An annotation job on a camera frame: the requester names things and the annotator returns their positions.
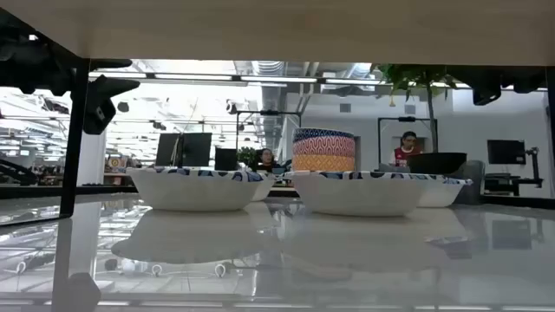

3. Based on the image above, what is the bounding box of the orange patterned bowl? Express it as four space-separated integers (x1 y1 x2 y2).
291 153 356 172

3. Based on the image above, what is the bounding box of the small green desk plant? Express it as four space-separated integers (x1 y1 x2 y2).
237 146 260 171

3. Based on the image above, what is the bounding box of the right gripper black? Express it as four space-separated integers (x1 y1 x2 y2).
446 64 548 107

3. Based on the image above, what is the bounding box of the black plant pot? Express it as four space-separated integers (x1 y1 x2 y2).
406 151 468 176

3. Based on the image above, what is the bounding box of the black diagonal strut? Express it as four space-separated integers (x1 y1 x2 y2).
0 158 39 186

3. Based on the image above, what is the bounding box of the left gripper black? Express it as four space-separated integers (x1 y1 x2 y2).
0 9 141 136

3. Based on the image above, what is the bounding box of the person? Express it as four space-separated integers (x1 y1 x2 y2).
388 131 424 168
255 148 284 173

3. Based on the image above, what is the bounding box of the large black monitor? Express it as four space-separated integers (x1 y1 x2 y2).
154 132 213 168

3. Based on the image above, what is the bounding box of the black wall-side monitor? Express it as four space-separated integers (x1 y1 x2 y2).
486 139 527 166

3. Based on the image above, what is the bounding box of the black metal frame stand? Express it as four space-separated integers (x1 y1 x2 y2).
376 115 439 166

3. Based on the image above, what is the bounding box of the black office desk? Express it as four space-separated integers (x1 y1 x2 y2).
484 172 545 197

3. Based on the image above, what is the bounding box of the red wave patterned bowl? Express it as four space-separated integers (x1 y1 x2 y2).
292 137 356 158

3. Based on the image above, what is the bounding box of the wooden tray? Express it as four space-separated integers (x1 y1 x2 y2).
0 0 555 220

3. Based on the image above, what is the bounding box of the black table frame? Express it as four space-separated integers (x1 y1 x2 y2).
0 185 555 210

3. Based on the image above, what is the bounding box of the blue patterned white paper plate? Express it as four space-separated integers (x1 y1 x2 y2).
125 166 269 212
247 171 278 203
415 176 474 208
284 170 434 218

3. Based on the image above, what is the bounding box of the grey plastic bin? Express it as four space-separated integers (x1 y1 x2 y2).
376 159 486 205

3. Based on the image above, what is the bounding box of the silver ventilation duct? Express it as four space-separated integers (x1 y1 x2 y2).
250 60 288 151

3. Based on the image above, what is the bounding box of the green leafy plant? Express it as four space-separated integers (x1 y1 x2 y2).
372 63 473 153

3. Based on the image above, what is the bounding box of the dark blue patterned bowl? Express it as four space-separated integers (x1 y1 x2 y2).
292 127 356 144

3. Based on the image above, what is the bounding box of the small black monitor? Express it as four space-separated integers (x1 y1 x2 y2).
214 147 239 172

